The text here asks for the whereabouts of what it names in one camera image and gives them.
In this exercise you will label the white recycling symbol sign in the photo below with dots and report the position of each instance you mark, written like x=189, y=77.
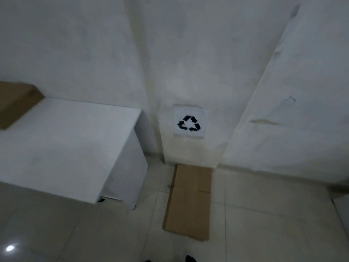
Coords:
x=188, y=121

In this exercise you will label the flattened brown cardboard box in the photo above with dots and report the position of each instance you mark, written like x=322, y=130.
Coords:
x=189, y=200

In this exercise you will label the person's black shoe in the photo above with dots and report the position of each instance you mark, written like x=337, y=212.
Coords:
x=190, y=259

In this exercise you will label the white table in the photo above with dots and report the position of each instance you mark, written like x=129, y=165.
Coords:
x=68, y=150

